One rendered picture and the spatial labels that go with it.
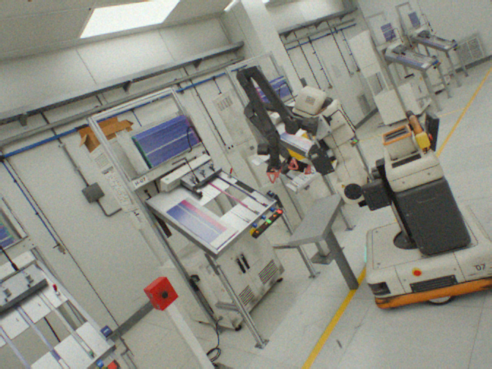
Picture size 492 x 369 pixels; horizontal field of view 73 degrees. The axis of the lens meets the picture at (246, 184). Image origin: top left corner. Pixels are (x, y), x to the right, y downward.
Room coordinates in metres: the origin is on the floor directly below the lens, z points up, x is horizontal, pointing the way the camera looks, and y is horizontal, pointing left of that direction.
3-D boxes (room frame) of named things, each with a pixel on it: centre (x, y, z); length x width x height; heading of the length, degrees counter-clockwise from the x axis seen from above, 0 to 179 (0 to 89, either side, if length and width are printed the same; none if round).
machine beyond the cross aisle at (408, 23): (6.95, -4.39, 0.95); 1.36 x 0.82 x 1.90; 40
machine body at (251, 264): (2.77, 0.53, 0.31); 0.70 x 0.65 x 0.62; 130
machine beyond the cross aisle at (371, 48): (6.02, -3.27, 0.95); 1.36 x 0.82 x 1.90; 40
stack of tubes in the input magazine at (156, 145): (2.71, 0.40, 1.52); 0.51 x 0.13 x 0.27; 130
